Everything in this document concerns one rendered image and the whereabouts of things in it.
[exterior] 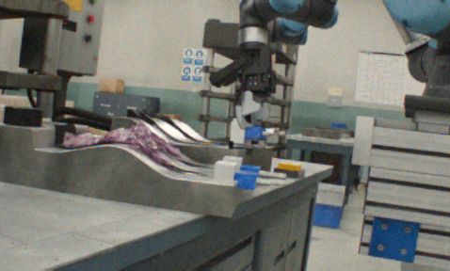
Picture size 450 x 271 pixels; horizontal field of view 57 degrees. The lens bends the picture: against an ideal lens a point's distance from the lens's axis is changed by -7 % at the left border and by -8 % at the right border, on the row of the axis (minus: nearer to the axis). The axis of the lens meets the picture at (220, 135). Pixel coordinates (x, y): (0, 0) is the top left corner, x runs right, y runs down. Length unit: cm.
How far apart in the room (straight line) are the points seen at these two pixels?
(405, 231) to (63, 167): 65
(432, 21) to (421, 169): 26
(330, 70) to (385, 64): 92
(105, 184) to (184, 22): 777
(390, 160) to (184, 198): 38
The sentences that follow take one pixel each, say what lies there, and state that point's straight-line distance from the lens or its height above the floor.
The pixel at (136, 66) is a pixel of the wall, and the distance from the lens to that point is 882.
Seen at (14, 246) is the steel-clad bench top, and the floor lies 80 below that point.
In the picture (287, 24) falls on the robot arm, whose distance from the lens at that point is 127.
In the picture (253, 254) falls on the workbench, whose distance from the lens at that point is 126.
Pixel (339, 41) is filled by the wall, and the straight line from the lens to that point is 768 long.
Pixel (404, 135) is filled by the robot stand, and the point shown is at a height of 97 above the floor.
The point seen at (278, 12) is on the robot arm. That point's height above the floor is 122.
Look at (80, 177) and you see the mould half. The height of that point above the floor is 83.
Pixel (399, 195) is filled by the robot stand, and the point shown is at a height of 86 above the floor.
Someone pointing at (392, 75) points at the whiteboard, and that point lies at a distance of 756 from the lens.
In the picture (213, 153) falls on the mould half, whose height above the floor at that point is 87.
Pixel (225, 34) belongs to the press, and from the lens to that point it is 528.
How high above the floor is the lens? 97
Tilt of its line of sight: 3 degrees down
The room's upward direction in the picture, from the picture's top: 6 degrees clockwise
